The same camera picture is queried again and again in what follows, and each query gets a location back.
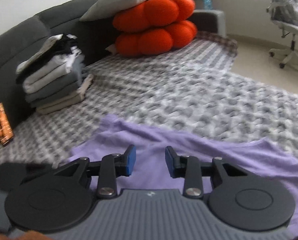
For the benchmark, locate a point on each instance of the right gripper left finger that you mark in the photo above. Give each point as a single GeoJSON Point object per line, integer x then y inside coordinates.
{"type": "Point", "coordinates": [109, 168]}

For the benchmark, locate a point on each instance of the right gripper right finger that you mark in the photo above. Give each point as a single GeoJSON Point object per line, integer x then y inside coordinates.
{"type": "Point", "coordinates": [191, 169]}

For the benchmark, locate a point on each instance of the stack of folded clothes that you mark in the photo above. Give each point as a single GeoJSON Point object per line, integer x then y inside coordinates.
{"type": "Point", "coordinates": [55, 77]}

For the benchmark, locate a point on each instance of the grey checkered bed quilt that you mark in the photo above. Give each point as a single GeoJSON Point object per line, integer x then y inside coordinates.
{"type": "Point", "coordinates": [191, 89]}

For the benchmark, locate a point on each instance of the lower orange pumpkin cushion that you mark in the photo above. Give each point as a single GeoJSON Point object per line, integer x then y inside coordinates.
{"type": "Point", "coordinates": [157, 40]}

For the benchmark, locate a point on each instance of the orange pumpkin cushion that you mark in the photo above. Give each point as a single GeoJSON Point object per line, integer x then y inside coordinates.
{"type": "Point", "coordinates": [157, 40]}
{"type": "Point", "coordinates": [153, 13]}

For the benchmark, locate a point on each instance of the white office chair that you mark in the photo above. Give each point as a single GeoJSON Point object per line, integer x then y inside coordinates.
{"type": "Point", "coordinates": [290, 55]}

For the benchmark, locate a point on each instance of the upper orange pumpkin cushion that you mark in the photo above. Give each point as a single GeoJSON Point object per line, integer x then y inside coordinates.
{"type": "Point", "coordinates": [153, 13]}

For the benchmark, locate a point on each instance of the backpack on chair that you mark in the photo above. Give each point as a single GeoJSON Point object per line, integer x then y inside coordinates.
{"type": "Point", "coordinates": [287, 12]}

